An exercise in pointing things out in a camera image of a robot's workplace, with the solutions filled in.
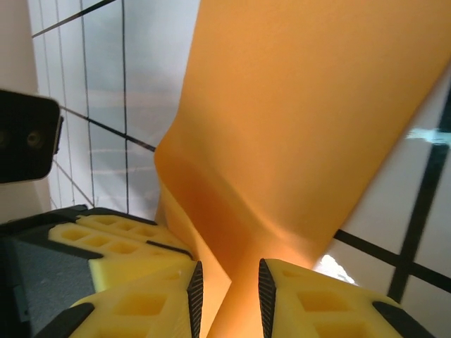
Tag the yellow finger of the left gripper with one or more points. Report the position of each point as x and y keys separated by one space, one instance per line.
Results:
x=141 y=229
x=134 y=264

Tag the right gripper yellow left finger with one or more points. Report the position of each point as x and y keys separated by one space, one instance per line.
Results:
x=141 y=310

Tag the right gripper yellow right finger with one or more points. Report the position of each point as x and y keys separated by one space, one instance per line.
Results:
x=317 y=310

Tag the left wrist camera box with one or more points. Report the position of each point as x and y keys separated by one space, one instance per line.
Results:
x=24 y=137

